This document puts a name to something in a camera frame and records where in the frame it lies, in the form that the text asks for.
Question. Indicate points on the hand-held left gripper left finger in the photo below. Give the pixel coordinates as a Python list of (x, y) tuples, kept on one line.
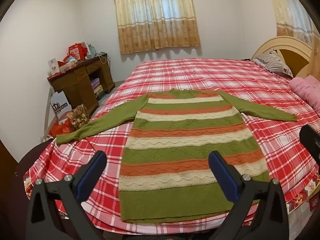
[(91, 177)]

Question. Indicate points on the bed with red plaid sheet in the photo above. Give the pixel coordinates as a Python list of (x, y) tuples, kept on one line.
[(200, 80)]

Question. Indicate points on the narrow yellow floral curtain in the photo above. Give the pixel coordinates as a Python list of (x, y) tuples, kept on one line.
[(290, 10)]

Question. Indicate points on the striped grey pillow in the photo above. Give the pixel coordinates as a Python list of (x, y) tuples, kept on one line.
[(273, 63)]

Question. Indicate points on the stack of boxes under desk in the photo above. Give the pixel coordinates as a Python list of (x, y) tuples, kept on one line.
[(97, 88)]

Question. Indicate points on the brown wooden desk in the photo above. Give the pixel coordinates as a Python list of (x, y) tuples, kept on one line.
[(80, 82)]

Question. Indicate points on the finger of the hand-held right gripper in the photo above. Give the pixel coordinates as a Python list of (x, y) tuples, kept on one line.
[(311, 142)]

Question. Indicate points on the white printed box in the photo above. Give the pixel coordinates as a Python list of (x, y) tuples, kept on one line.
[(53, 66)]

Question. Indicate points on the teal bag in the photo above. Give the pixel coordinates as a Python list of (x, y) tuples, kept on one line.
[(92, 50)]

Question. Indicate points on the pink quilt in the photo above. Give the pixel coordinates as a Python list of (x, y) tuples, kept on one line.
[(308, 90)]

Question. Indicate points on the wide yellow floral curtain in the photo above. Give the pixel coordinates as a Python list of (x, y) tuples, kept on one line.
[(156, 17)]

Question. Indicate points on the cream wooden headboard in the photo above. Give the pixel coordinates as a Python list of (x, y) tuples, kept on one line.
[(280, 45)]

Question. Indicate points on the tall red gift box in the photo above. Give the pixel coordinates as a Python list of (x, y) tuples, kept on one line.
[(77, 51)]

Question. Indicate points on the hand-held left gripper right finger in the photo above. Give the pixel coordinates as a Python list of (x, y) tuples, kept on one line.
[(223, 177)]

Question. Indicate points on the white paper bag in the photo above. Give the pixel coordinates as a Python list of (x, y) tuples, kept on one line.
[(59, 104)]

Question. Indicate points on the grey metal rod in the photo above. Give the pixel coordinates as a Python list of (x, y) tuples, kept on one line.
[(47, 112)]

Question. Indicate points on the green orange cream striped sweater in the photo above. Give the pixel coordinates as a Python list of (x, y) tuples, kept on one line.
[(185, 152)]

